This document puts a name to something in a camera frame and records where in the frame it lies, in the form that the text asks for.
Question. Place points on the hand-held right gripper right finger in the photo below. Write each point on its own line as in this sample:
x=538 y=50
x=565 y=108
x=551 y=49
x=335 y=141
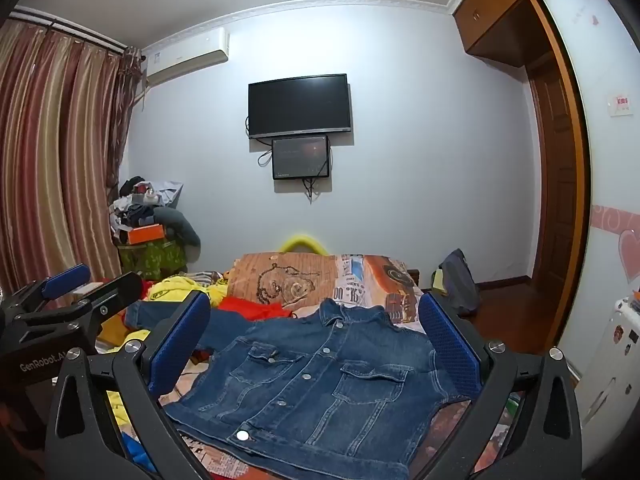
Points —
x=450 y=345

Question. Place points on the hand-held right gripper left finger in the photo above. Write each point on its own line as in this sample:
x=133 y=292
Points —
x=180 y=342

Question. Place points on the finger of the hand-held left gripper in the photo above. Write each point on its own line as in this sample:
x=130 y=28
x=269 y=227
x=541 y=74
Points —
x=65 y=277
x=120 y=290

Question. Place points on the blue denim jacket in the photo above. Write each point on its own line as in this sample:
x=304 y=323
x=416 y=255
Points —
x=310 y=385

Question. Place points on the pile of clothes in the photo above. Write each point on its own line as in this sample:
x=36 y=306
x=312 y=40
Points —
x=135 y=205

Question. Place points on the green patterned bag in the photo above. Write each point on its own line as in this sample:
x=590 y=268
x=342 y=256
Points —
x=150 y=260

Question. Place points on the yellow printed garment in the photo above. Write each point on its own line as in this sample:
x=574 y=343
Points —
x=172 y=287

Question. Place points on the orange box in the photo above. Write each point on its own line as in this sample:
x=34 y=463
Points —
x=145 y=234

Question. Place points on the dark blue bag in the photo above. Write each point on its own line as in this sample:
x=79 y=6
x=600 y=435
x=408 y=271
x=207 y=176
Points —
x=460 y=280

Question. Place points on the yellow-green pad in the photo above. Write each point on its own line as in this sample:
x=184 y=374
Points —
x=438 y=280

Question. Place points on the red garment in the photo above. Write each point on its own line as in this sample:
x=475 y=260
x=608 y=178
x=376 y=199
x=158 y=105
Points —
x=250 y=307

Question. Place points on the grey pillow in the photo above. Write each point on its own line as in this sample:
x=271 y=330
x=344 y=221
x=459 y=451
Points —
x=182 y=227

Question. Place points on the printed blanket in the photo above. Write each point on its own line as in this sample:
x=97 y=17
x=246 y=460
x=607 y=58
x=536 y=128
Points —
x=280 y=280

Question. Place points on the striped brown curtain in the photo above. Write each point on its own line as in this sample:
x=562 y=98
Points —
x=55 y=160

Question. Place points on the blue garment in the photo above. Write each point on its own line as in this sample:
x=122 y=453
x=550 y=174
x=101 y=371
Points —
x=137 y=455

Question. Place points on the white appliance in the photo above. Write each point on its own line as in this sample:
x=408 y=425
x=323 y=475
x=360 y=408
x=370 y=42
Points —
x=615 y=370

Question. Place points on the wooden door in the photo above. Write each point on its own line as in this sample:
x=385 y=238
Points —
x=560 y=200

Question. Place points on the small black monitor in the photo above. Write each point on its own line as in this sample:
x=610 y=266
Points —
x=301 y=157

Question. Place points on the white air conditioner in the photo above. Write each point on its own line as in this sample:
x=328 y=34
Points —
x=187 y=57

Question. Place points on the curtain rod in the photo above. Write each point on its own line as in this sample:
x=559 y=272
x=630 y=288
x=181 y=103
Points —
x=70 y=25

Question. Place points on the wooden overhead cabinet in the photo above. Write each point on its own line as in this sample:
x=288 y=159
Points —
x=495 y=10

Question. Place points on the pink heart wall sticker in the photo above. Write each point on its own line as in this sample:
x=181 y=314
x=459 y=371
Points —
x=627 y=255

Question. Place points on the black wall television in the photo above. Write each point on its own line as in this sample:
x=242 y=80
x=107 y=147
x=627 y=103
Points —
x=299 y=106

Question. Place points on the wall switch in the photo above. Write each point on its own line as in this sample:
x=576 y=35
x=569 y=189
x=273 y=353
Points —
x=619 y=104

